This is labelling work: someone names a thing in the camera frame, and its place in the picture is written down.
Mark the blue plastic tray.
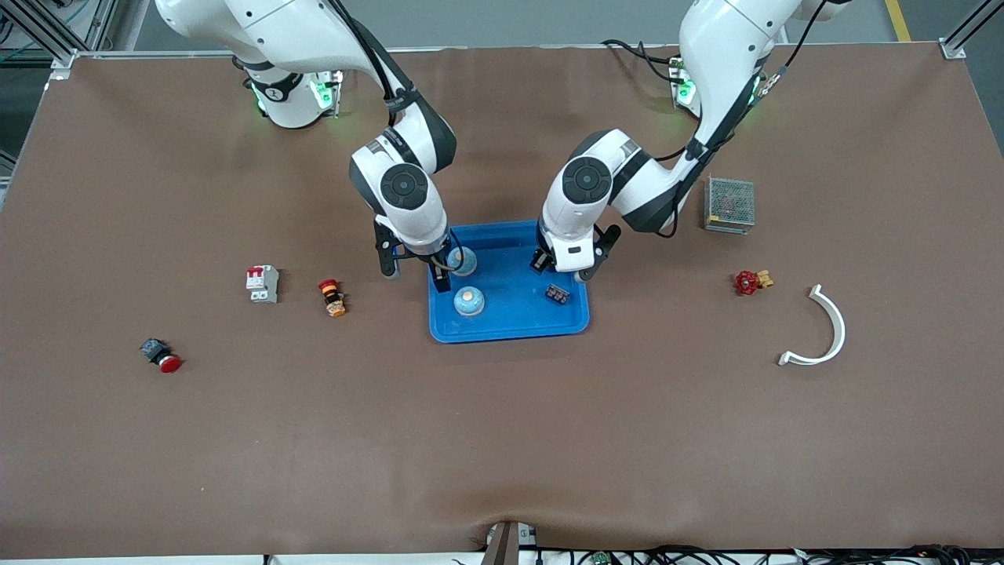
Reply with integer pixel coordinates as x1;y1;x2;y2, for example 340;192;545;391
427;218;591;344

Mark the aluminium frame post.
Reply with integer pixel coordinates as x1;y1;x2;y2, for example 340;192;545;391
0;0;118;79
940;0;1004;60

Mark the white red circuit breaker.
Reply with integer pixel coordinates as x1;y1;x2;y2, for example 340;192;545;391
246;265;281;304

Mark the black cable bundle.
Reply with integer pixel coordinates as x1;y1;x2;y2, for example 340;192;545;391
541;545;973;565

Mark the metal mesh power supply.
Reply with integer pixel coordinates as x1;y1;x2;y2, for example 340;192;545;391
703;175;756;235

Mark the grey metal bracket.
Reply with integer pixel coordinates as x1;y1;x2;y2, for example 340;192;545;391
482;520;538;565

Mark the white curved plastic clamp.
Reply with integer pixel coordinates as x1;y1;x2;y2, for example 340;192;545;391
777;284;847;367

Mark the black base power cable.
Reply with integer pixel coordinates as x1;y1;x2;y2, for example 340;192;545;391
602;39;683;83

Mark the brown table mat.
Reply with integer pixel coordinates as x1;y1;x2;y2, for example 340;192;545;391
0;43;1004;560

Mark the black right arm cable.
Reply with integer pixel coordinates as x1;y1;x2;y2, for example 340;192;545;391
328;0;418;115

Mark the red emergency stop button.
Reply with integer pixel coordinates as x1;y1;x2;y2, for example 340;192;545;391
140;337;184;374

